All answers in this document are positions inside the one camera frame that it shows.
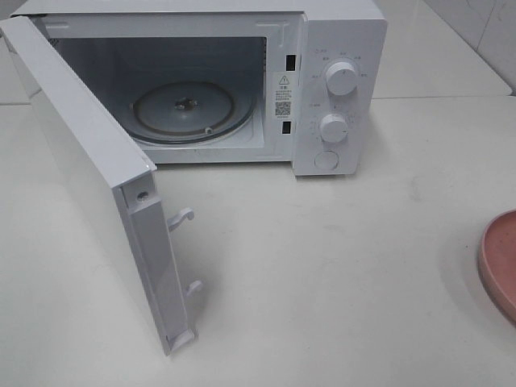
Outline white microwave door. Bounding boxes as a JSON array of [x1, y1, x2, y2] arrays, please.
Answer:
[[1, 16, 199, 353]]

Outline white timer knob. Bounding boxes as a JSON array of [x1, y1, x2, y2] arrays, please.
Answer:
[[319, 114, 348, 144]]

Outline white round door button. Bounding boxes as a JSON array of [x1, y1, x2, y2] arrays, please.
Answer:
[[314, 151, 339, 171]]

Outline white microwave oven body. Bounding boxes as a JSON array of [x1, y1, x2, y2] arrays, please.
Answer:
[[8, 1, 387, 176]]

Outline glass microwave turntable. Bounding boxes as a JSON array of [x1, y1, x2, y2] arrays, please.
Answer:
[[127, 81, 256, 145]]

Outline pink round plate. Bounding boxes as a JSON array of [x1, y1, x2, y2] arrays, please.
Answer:
[[478, 210, 515, 324]]

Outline white upper power knob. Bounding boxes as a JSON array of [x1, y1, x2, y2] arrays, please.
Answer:
[[324, 59, 359, 96]]

